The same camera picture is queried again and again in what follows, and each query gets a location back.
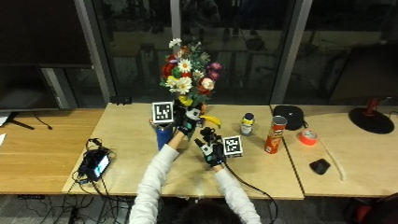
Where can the black zip pouch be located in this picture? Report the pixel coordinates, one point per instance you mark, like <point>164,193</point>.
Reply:
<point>290,116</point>

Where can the black lamp base red stem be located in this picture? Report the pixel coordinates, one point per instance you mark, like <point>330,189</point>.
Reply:
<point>370,119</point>

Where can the black computer mouse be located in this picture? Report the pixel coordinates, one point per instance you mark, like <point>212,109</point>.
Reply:
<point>320,166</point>

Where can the white marker cube left glove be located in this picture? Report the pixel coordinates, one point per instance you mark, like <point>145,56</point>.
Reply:
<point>162,112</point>

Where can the black device with lit screen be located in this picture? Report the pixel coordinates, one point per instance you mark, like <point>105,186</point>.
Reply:
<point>96,163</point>

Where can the white marker cube right glove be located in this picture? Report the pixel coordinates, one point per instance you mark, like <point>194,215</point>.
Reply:
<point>232,145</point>

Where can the small black box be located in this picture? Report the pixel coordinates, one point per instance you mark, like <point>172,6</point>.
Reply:
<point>120,100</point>

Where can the white marker cube glove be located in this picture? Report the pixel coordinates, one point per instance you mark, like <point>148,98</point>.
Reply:
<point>162,112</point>
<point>232,145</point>

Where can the person's right hand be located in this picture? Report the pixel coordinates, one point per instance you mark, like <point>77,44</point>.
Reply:
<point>212,152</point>

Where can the colourful artificial flower bouquet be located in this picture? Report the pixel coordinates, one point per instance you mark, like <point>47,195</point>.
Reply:
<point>188,76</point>

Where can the white paper sheet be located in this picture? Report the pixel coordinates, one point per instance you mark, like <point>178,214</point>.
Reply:
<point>3,119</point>

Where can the orange tape roll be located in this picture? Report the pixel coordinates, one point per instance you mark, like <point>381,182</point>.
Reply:
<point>308,137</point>

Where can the red crisps tube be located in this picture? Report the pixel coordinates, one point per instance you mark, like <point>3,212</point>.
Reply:
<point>274,135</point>

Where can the white thin stick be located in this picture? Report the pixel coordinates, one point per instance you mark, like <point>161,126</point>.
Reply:
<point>334,160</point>

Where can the red and black chair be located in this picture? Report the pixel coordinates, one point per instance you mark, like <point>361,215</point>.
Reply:
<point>373,210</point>

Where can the person's left hand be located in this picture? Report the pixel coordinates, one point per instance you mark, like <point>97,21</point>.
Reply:
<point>186,124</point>

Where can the yellow banana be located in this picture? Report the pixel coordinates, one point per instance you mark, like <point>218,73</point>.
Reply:
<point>212,119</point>

